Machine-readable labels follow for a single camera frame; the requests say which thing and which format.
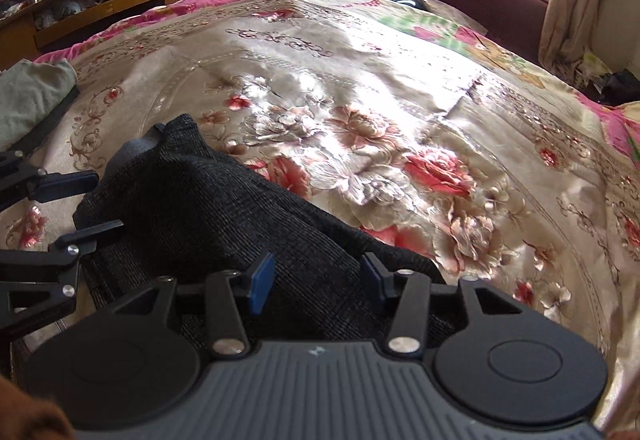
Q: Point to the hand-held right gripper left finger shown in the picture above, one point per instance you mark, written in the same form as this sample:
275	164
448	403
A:
262	282

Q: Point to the clear plastic bag bundle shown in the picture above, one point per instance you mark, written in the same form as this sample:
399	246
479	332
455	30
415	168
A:
65	9

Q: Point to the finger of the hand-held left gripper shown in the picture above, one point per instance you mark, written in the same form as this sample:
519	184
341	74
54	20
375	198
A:
70	265
65	184

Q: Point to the brown fuzzy garment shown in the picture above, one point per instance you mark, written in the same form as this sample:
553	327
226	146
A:
30	412

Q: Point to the grey-green folded cloth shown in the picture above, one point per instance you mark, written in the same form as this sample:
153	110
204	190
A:
30	99

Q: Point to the beige floral bedspread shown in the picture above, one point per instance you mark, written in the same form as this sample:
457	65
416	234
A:
375	69

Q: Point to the beige pillow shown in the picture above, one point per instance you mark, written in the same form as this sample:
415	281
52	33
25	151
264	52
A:
440	7

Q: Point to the small clutter pile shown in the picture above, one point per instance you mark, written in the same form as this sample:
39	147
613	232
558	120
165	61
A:
11	8

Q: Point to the black cloth strip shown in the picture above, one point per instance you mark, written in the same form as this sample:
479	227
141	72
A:
52	119

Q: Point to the pink floral quilt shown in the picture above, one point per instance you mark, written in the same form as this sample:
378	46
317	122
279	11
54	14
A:
165	12

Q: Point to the black bag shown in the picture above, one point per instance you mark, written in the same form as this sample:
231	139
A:
622	87

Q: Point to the dark grey knit pants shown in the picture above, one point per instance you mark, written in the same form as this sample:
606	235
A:
200	210

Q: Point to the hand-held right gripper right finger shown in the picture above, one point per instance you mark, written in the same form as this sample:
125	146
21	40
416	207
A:
372	275

